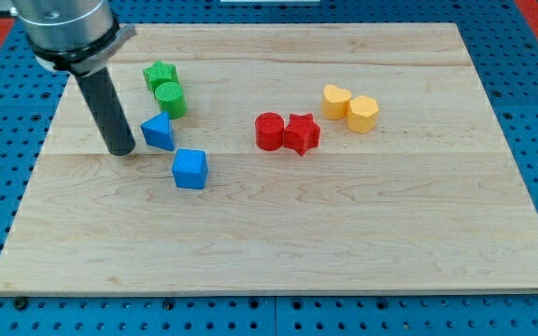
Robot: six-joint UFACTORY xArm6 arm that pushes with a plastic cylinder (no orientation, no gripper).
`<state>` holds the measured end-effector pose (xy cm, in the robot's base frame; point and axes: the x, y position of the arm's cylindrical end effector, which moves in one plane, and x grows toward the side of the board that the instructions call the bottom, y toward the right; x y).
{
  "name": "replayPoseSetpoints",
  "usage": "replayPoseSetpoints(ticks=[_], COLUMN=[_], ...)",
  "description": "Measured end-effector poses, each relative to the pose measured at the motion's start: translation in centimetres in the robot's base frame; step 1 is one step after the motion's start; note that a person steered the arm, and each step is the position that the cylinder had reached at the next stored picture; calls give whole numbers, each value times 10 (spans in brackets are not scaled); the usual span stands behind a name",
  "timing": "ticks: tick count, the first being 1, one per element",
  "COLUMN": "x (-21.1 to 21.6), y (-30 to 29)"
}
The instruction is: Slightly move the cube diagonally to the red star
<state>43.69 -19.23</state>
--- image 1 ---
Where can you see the red star block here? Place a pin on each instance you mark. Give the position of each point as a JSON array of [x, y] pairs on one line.
[[301, 134]]

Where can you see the blue cube block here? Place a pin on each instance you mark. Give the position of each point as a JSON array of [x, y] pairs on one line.
[[190, 169]]

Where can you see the green star block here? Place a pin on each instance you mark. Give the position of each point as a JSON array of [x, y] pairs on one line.
[[159, 73]]

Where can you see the red cylinder block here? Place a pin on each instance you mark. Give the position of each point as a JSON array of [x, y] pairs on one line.
[[269, 129]]

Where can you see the yellow heart block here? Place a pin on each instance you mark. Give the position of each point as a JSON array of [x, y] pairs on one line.
[[334, 102]]

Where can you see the yellow hexagon block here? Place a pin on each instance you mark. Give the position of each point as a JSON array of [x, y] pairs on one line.
[[362, 114]]

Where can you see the blue triangle block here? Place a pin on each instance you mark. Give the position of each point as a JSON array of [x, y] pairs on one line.
[[158, 132]]

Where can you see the green cylinder block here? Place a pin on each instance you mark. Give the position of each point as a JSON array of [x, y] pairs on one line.
[[170, 98]]

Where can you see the light wooden board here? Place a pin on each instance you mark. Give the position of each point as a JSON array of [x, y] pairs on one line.
[[430, 201]]

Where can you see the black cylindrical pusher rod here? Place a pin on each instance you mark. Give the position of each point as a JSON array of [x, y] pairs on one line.
[[102, 100]]

